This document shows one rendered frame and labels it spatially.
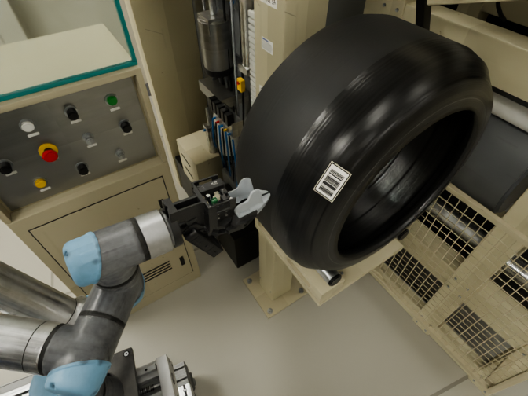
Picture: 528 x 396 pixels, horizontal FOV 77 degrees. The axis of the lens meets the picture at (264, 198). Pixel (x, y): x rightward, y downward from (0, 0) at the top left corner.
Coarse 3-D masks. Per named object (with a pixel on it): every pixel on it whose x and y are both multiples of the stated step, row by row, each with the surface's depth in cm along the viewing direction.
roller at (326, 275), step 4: (320, 272) 93; (324, 272) 92; (328, 272) 92; (332, 272) 91; (336, 272) 92; (324, 276) 92; (328, 276) 91; (332, 276) 91; (336, 276) 91; (340, 276) 92; (328, 280) 91; (332, 280) 91; (336, 280) 92; (328, 284) 92; (332, 284) 92
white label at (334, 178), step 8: (328, 168) 55; (336, 168) 55; (328, 176) 56; (336, 176) 55; (344, 176) 55; (320, 184) 57; (328, 184) 56; (336, 184) 56; (344, 184) 55; (320, 192) 57; (328, 192) 56; (336, 192) 56
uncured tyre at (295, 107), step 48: (336, 48) 60; (384, 48) 58; (432, 48) 57; (288, 96) 62; (336, 96) 56; (384, 96) 53; (432, 96) 54; (480, 96) 63; (240, 144) 72; (288, 144) 60; (336, 144) 55; (384, 144) 54; (432, 144) 96; (288, 192) 61; (384, 192) 105; (432, 192) 90; (288, 240) 68; (336, 240) 68; (384, 240) 91
